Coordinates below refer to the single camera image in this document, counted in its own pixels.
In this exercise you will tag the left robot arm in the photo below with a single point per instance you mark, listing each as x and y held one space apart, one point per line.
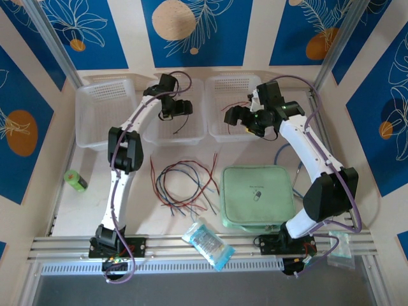
119 191

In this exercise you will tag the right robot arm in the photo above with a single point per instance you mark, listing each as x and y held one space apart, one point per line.
328 194

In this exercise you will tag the clear perforated plastic basket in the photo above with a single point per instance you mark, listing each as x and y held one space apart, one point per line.
99 111
216 89
192 134

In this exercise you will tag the blue stethoscope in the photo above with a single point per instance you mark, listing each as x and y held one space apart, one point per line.
279 151

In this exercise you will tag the green zip pouch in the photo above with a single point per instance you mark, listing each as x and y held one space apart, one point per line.
248 204

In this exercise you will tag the blue plastic packet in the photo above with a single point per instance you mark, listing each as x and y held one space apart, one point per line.
207 245

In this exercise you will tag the green bottle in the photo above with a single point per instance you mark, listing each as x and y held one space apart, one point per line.
76 181

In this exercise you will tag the black controller board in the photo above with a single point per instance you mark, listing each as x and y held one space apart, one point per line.
116 264
294 267

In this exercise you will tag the small clear zip bag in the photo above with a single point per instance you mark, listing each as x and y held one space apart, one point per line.
342 252

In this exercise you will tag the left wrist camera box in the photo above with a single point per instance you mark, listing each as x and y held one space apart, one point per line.
165 116

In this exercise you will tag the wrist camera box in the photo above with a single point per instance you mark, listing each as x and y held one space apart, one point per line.
165 116
255 102

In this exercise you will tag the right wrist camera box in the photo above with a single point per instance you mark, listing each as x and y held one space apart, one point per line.
255 102

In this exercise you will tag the aluminium frame post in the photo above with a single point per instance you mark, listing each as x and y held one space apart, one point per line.
338 41
54 41

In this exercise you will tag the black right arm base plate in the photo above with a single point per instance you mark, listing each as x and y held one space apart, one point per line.
269 245

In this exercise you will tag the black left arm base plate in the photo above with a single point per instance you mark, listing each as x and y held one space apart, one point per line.
138 247

